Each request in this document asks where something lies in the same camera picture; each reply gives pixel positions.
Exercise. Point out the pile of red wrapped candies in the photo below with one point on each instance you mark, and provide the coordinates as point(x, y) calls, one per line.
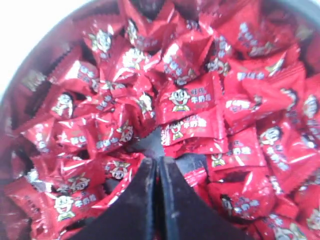
point(200, 100)

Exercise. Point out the stainless steel bowl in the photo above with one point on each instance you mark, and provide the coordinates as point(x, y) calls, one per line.
point(15, 100)

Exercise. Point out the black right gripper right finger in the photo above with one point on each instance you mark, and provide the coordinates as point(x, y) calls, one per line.
point(185, 216)

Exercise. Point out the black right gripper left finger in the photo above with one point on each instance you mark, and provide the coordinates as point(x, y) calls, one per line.
point(131, 216)

